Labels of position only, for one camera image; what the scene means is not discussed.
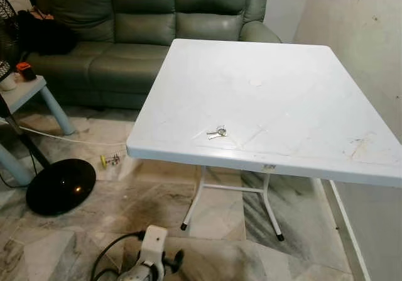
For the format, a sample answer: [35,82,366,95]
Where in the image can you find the small yellow floor item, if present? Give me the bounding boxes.
[100,155,121,168]

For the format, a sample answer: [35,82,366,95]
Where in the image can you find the white skirting board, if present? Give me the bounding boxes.
[327,179,372,281]

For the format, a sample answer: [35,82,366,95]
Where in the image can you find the white side table blue legs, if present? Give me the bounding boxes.
[0,75,76,187]

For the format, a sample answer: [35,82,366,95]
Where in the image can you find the orange and black device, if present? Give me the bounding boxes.
[16,62,37,82]

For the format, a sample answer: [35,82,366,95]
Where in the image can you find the green leather sofa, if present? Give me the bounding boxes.
[22,0,281,110]

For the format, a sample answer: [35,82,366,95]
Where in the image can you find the white cup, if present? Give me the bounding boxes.
[0,72,18,92]

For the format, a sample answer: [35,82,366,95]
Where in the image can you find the black bag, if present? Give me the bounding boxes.
[16,9,77,56]

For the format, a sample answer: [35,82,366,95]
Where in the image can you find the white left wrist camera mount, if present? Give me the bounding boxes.
[137,226,169,277]

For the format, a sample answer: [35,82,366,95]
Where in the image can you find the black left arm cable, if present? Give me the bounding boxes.
[90,231,146,281]

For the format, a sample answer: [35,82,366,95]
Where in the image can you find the black pedestal fan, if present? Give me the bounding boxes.
[0,0,97,217]

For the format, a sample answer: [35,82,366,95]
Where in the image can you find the white floor cable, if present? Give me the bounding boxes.
[19,125,129,147]

